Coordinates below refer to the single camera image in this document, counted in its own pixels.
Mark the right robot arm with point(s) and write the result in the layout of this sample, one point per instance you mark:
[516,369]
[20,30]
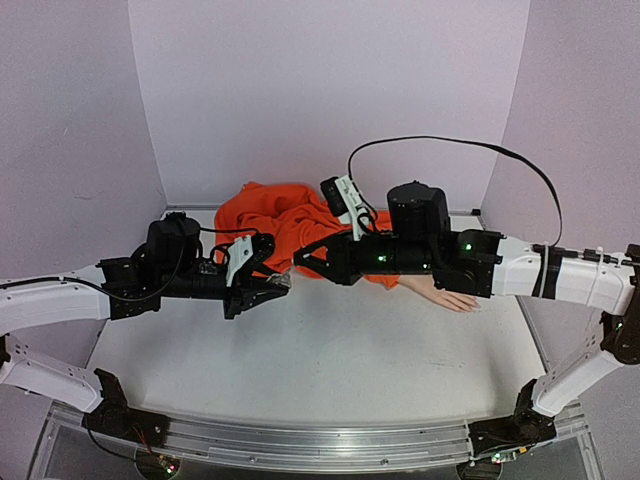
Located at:
[486,264]

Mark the aluminium front rail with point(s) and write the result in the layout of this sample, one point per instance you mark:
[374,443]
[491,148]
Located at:
[315,445]

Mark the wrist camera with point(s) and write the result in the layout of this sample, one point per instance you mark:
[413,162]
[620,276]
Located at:
[346,204]
[235,253]

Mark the clear nail polish bottle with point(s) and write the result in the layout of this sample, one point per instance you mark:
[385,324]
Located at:
[281,279]

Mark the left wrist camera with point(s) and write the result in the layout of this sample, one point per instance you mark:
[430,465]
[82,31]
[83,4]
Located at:
[235,253]

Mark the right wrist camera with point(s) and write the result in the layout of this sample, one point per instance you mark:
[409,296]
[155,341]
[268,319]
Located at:
[346,204]

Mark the mannequin hand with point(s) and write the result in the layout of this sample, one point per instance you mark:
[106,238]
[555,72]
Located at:
[424,285]

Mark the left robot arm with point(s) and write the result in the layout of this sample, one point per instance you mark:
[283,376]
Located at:
[74,296]

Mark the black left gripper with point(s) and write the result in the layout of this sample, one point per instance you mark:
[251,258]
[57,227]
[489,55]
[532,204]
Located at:
[246,299]

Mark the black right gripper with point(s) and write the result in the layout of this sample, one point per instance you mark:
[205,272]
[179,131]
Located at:
[345,257]

